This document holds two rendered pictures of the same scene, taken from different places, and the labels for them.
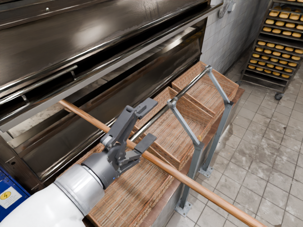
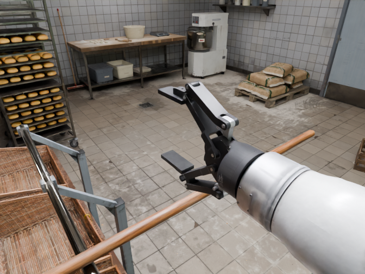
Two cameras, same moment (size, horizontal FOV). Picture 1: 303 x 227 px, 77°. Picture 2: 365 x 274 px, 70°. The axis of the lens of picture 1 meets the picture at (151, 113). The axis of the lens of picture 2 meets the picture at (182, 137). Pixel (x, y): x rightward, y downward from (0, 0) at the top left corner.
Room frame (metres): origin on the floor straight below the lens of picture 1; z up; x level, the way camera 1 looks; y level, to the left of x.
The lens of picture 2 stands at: (0.22, 0.42, 1.71)
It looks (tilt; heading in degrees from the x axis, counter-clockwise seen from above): 29 degrees down; 285
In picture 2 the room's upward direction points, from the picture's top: straight up
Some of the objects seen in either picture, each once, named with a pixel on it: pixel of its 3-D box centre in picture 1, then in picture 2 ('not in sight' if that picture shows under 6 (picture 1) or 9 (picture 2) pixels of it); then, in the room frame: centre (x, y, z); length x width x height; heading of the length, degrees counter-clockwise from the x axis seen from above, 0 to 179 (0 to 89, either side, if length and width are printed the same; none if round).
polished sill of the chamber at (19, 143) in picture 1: (141, 66); not in sight; (1.22, 0.07, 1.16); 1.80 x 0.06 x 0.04; 142
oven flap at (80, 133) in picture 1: (144, 84); not in sight; (1.20, 0.05, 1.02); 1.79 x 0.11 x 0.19; 142
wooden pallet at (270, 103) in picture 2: not in sight; (271, 91); (-0.17, -4.58, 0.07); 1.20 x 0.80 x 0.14; 52
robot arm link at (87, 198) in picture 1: (81, 187); (272, 189); (0.17, 0.14, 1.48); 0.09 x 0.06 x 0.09; 53
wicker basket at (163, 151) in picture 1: (172, 125); (37, 242); (1.06, -0.17, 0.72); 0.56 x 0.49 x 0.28; 143
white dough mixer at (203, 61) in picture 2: not in sight; (205, 45); (1.34, -5.58, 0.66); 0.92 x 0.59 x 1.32; 52
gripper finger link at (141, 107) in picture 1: (136, 108); (185, 88); (0.32, 0.03, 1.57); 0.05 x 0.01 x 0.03; 143
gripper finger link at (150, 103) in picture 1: (144, 107); (176, 94); (0.34, 0.02, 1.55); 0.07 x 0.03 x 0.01; 143
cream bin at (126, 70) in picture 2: not in sight; (120, 69); (2.82, -4.32, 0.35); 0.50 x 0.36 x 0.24; 144
